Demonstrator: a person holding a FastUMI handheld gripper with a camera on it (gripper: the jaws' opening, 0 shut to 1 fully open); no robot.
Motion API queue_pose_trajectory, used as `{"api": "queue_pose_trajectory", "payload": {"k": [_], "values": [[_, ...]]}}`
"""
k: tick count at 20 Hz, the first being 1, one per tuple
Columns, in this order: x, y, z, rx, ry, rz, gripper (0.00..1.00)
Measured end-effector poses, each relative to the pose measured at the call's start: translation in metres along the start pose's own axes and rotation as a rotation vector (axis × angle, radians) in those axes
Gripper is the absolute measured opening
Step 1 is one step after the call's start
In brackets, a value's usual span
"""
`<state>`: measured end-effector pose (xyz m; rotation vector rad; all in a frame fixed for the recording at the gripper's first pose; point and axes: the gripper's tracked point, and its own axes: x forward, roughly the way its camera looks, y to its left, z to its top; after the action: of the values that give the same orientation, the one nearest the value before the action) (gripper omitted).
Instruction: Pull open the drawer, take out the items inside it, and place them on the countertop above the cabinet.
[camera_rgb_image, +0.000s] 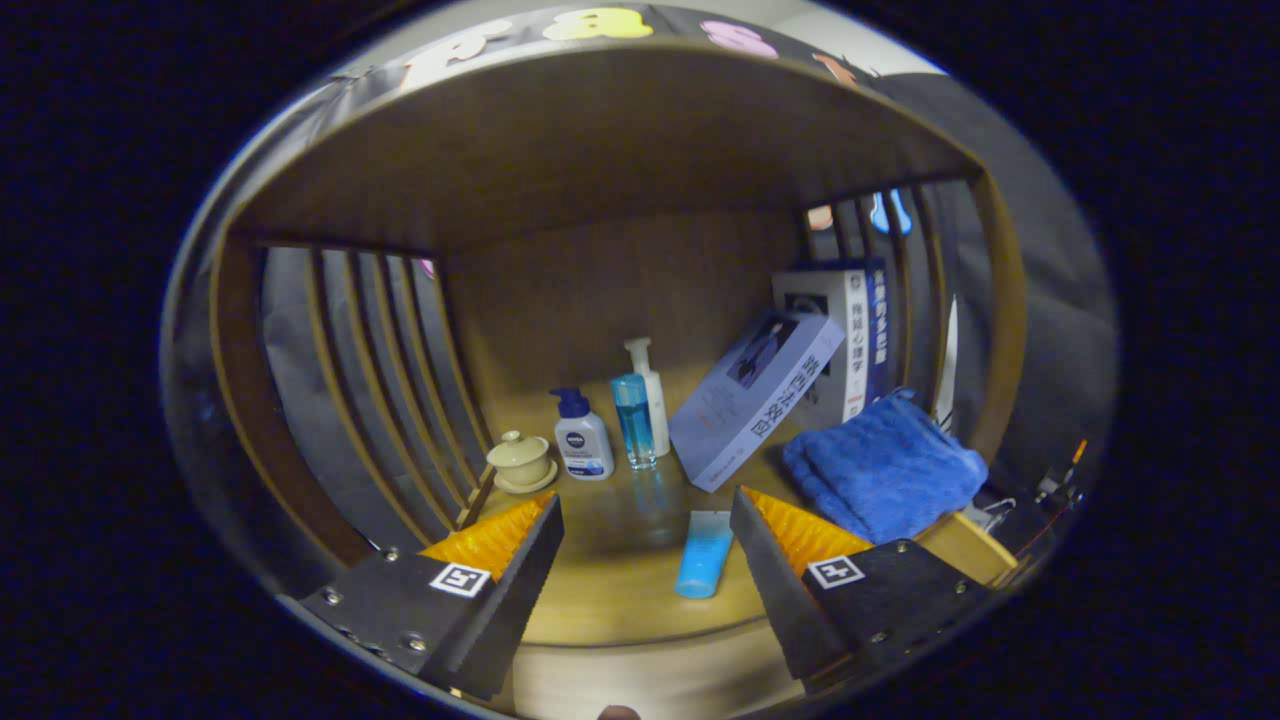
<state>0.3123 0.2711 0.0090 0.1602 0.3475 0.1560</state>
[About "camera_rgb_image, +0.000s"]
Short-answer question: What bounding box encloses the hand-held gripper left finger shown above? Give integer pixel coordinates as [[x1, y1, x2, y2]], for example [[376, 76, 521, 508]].
[[275, 493, 566, 701]]

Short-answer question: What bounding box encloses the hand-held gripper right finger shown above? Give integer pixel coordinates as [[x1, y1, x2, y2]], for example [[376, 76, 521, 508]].
[[728, 487, 1001, 691]]

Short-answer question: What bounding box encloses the blue tube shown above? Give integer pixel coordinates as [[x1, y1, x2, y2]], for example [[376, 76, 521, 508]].
[[675, 510, 734, 600]]

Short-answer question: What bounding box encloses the wooden drawer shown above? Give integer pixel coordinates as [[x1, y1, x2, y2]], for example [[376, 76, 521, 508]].
[[500, 510, 1021, 719]]

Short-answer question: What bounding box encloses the wooden countertop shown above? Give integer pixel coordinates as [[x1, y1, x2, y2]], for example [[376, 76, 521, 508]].
[[455, 390, 991, 646]]

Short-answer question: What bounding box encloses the wooden cabinet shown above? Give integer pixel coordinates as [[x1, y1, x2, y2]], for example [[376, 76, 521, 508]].
[[205, 40, 1031, 719]]

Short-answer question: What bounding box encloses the beige lidded teacup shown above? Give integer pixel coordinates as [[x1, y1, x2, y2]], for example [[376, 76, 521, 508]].
[[486, 430, 559, 495]]

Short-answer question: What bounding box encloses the blue folded towel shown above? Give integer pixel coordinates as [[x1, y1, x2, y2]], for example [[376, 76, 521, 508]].
[[782, 388, 989, 546]]

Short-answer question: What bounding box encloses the white bottle with blue cap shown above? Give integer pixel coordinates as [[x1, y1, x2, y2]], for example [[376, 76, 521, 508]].
[[549, 387, 616, 482]]

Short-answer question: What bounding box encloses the lavender book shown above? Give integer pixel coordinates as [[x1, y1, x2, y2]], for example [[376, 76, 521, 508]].
[[668, 309, 846, 493]]

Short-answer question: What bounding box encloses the clear blue bottle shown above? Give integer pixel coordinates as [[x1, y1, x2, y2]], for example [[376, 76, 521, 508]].
[[611, 373, 659, 472]]

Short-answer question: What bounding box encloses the white pump bottle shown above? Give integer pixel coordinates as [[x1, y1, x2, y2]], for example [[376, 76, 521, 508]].
[[625, 337, 672, 458]]

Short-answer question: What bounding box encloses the white book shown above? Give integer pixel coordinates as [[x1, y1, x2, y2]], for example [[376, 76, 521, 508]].
[[771, 268, 873, 426]]

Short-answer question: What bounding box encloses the dark blue book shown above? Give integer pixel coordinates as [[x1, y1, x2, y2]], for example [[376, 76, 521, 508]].
[[862, 260, 893, 406]]

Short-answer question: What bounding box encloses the black orange tool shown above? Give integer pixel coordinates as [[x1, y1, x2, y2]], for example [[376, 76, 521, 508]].
[[1035, 438, 1089, 506]]

